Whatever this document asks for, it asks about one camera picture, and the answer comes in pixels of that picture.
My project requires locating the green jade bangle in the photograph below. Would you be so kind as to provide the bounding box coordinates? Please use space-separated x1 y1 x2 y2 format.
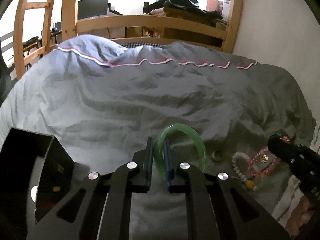
153 124 207 182

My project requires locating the pink bead bracelet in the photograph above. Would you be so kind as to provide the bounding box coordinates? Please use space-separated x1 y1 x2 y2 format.
247 136 291 178

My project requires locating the white bead bracelet amber bead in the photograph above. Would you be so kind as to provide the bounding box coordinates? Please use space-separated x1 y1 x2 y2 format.
232 152 257 191

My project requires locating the black jewelry box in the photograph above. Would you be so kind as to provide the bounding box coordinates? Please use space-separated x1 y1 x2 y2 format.
1 128 74 239

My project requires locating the grey duvet with red trim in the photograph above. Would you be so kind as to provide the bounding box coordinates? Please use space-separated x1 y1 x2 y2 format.
1 35 319 239

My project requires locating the black computer monitor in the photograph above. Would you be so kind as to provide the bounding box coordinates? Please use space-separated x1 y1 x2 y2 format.
78 0 108 20

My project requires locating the dark clothes pile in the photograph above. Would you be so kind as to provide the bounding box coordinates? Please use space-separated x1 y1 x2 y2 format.
143 0 223 20

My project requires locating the wooden bed frame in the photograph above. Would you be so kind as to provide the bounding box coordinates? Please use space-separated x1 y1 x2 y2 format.
13 0 244 79

